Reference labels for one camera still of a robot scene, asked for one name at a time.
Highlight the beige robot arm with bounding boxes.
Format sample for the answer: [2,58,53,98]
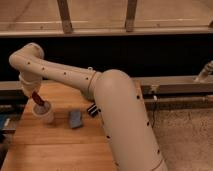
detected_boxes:
[9,43,168,171]

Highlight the white ceramic cup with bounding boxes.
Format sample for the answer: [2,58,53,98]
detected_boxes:
[32,101,54,124]

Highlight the blue sponge block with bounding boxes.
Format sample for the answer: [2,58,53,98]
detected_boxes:
[69,110,83,129]

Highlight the black striped box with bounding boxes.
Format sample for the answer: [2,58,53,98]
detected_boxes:
[87,103,99,117]

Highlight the metal window rail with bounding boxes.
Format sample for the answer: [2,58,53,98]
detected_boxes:
[0,26,213,37]

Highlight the beige hose fitting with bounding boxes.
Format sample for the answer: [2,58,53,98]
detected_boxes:
[195,60,213,83]

